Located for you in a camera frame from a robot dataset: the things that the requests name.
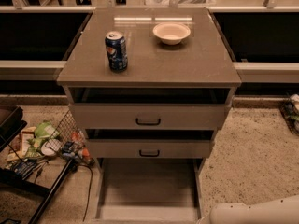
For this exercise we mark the grey bottom drawer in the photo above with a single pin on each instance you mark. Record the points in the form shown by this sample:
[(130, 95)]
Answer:
[(148, 191)]

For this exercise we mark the grey drawer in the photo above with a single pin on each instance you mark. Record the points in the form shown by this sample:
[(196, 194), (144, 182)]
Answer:
[(148, 191), (116, 143), (162, 109)]

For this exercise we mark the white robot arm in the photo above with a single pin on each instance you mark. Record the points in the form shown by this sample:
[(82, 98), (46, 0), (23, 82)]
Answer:
[(280, 211)]

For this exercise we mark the grey drawer cabinet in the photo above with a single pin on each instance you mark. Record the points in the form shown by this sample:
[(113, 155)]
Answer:
[(199, 61)]

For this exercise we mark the grey top drawer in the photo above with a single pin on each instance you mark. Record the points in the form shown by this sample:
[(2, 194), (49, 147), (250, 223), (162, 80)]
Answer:
[(162, 109)]

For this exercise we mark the grey middle drawer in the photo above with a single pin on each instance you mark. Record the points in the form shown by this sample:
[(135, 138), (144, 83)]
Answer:
[(116, 143)]

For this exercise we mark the blue Pepsi can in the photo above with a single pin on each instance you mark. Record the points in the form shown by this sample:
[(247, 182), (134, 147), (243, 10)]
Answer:
[(116, 51)]

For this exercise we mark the white paper bowl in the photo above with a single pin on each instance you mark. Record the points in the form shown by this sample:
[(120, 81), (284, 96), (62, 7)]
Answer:
[(171, 33)]

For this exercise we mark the green snack bag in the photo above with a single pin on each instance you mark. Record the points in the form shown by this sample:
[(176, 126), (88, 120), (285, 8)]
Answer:
[(44, 142)]

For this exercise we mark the blue snack packet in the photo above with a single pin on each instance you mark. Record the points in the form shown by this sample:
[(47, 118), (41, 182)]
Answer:
[(24, 169)]

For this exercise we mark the wire basket left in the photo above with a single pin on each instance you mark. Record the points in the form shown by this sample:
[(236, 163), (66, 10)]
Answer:
[(61, 141)]

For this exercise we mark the wire basket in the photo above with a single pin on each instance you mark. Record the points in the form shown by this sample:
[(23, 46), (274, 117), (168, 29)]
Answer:
[(61, 141), (290, 112)]

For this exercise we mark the wire basket right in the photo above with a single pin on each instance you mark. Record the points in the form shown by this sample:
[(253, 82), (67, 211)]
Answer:
[(290, 112)]

